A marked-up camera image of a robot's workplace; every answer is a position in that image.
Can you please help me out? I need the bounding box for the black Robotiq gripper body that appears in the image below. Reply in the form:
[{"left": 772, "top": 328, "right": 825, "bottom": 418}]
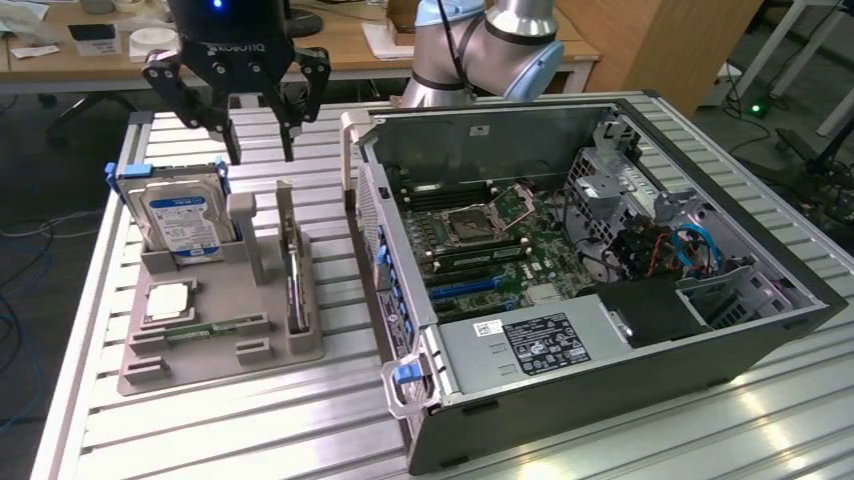
[{"left": 166, "top": 0, "right": 297, "bottom": 97}]

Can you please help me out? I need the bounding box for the white round holder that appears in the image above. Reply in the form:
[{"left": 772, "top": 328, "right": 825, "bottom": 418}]
[{"left": 128, "top": 27, "right": 181, "bottom": 65}]

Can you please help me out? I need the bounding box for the black monitor stand base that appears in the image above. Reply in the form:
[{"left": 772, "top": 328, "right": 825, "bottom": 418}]
[{"left": 293, "top": 8, "right": 327, "bottom": 40}]

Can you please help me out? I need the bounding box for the stack of white papers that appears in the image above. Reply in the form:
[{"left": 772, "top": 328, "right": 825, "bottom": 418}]
[{"left": 362, "top": 22, "right": 419, "bottom": 61}]

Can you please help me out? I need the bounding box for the white box black lid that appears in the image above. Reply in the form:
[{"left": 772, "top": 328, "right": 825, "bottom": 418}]
[{"left": 66, "top": 23, "right": 127, "bottom": 57}]

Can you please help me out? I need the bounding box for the wooden desk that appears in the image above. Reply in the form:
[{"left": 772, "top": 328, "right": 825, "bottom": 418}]
[{"left": 0, "top": 0, "right": 602, "bottom": 109}]

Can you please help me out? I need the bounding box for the black chair base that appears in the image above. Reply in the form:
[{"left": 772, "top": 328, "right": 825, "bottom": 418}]
[{"left": 43, "top": 92, "right": 135, "bottom": 147}]

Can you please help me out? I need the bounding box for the hard disk blue label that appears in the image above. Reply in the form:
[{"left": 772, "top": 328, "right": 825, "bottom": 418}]
[{"left": 126, "top": 179, "right": 239, "bottom": 264}]

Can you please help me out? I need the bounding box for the pile of loose papers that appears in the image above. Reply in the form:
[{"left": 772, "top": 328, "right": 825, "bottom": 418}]
[{"left": 0, "top": 0, "right": 55, "bottom": 36}]

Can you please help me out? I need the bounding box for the metal socket cover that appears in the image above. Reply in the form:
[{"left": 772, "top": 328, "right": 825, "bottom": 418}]
[{"left": 490, "top": 183, "right": 539, "bottom": 234}]

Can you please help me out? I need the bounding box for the CPU socket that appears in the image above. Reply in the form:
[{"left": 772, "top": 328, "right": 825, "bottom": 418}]
[{"left": 443, "top": 204, "right": 513, "bottom": 249}]

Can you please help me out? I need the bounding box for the silver CPU chip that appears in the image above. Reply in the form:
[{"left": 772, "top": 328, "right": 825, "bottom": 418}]
[{"left": 144, "top": 283, "right": 195, "bottom": 322}]

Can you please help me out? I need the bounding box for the long blue expansion slot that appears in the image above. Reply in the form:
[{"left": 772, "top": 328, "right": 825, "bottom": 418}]
[{"left": 426, "top": 272, "right": 519, "bottom": 301}]

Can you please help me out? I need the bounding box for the perforated metal drive cage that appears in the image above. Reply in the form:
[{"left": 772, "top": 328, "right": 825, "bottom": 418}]
[{"left": 565, "top": 117, "right": 700, "bottom": 254}]

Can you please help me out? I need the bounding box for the green motherboard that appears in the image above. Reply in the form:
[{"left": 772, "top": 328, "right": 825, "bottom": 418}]
[{"left": 399, "top": 179, "right": 602, "bottom": 326}]

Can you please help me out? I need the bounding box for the silver chipset heat sink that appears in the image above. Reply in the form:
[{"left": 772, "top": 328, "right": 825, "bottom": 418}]
[{"left": 526, "top": 284, "right": 569, "bottom": 306}]

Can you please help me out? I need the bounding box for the wooden cabinet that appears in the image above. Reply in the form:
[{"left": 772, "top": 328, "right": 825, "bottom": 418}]
[{"left": 553, "top": 0, "right": 766, "bottom": 117}]

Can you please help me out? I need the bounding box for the grey plastic parts rack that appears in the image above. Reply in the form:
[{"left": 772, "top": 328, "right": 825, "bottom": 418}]
[{"left": 116, "top": 192, "right": 327, "bottom": 397}]

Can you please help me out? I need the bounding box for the grey power supply unit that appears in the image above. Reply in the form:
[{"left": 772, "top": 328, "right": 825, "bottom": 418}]
[{"left": 437, "top": 294, "right": 633, "bottom": 399}]

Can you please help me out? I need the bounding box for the black equipment stand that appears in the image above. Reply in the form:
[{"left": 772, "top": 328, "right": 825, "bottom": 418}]
[{"left": 773, "top": 117, "right": 854, "bottom": 226}]

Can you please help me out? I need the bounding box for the metal disk bay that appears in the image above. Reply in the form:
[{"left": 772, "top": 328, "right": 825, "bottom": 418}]
[{"left": 674, "top": 263, "right": 800, "bottom": 332}]

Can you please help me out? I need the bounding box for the black open PC case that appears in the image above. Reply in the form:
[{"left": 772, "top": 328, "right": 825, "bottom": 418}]
[{"left": 338, "top": 96, "right": 850, "bottom": 476}]

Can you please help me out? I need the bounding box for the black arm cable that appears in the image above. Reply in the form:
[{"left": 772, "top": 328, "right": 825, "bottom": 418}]
[{"left": 434, "top": 0, "right": 479, "bottom": 99}]

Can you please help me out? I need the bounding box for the blue floor cable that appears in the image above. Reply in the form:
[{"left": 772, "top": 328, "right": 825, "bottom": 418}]
[{"left": 0, "top": 219, "right": 59, "bottom": 431}]

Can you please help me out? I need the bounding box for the black wire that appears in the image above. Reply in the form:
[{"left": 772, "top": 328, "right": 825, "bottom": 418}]
[{"left": 562, "top": 189, "right": 626, "bottom": 281}]

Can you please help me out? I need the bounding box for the blue data wire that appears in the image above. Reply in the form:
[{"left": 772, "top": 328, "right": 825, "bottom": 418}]
[{"left": 669, "top": 224, "right": 724, "bottom": 275}]

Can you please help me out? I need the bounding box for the white desk frame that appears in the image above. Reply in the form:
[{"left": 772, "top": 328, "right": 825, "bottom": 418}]
[{"left": 730, "top": 0, "right": 854, "bottom": 137}]

